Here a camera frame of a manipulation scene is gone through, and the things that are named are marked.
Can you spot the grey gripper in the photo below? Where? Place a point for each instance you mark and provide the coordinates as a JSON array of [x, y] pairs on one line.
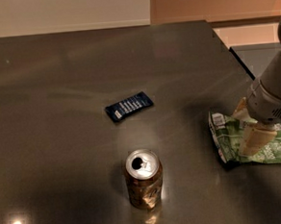
[[265, 105]]

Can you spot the brown soda can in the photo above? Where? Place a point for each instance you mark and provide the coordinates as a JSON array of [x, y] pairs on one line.
[[144, 178]]

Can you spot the green jalapeno chip bag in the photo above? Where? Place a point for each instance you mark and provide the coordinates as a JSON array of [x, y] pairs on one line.
[[227, 133]]

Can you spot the blue rxbar blueberry bar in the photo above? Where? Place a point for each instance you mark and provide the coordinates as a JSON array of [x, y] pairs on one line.
[[122, 109]]

